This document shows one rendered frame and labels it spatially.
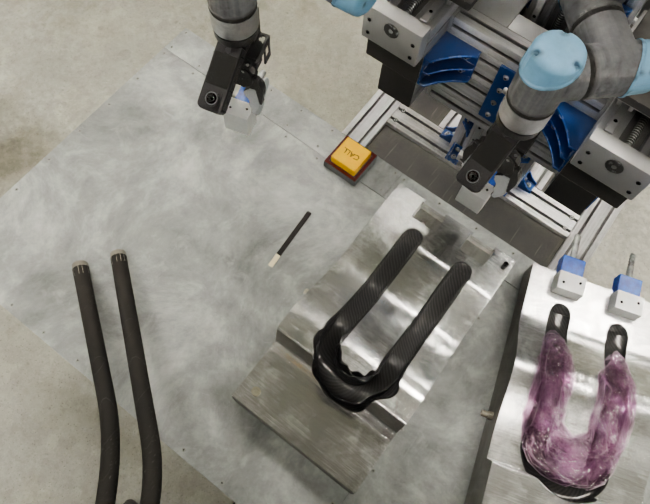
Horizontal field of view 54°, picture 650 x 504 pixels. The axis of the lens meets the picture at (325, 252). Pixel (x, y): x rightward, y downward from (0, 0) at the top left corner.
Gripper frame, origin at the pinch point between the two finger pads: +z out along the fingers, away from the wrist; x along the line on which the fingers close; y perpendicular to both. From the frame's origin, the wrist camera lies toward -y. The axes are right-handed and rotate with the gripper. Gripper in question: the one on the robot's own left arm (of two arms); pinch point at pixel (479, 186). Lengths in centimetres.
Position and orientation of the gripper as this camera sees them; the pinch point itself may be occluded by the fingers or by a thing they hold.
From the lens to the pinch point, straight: 118.0
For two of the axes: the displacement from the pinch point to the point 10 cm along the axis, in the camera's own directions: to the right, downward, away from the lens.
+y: 6.1, -7.3, 3.2
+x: -7.9, -5.8, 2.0
